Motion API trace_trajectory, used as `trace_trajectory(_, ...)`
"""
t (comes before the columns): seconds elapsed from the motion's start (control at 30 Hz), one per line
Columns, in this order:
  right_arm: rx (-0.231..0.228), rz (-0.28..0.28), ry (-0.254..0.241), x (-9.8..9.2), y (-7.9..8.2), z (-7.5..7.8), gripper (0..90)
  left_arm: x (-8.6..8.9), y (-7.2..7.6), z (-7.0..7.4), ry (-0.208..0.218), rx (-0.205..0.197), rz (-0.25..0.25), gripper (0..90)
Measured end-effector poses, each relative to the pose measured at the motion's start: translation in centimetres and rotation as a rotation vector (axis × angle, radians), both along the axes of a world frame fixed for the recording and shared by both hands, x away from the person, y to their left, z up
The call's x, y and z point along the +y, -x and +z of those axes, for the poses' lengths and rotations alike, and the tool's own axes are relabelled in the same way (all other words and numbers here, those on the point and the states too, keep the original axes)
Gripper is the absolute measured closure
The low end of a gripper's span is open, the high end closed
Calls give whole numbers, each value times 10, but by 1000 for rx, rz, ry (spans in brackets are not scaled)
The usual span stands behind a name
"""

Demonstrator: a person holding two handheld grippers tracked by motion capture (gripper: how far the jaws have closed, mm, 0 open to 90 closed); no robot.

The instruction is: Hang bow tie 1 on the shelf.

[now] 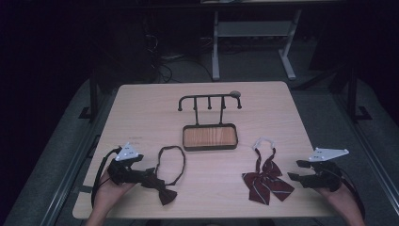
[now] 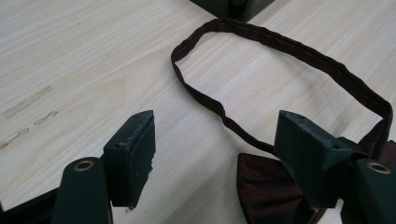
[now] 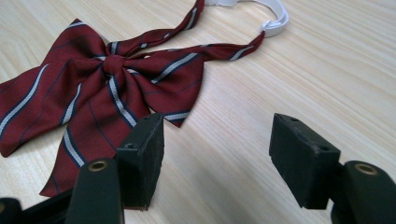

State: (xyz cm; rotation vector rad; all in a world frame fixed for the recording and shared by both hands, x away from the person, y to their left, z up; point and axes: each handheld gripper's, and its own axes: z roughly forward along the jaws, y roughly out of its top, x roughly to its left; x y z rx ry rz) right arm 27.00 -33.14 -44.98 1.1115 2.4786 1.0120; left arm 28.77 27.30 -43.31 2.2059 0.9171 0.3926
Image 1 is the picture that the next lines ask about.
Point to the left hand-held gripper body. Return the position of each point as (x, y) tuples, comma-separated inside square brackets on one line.
[(127, 153)]

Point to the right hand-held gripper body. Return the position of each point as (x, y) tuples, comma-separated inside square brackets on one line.
[(326, 175)]

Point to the red striped bow tie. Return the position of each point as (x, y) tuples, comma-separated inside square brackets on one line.
[(266, 176)]

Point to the black rack with wooden tray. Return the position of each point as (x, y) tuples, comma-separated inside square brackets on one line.
[(209, 137)]

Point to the person's right hand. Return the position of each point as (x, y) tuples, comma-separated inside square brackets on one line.
[(340, 199)]

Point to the person's left hand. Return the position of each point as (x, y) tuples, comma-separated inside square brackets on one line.
[(108, 196)]

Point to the black metal stand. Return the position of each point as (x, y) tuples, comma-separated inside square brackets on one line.
[(93, 94), (353, 94)]

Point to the white metal desk frame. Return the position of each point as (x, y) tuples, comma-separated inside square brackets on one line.
[(251, 29)]

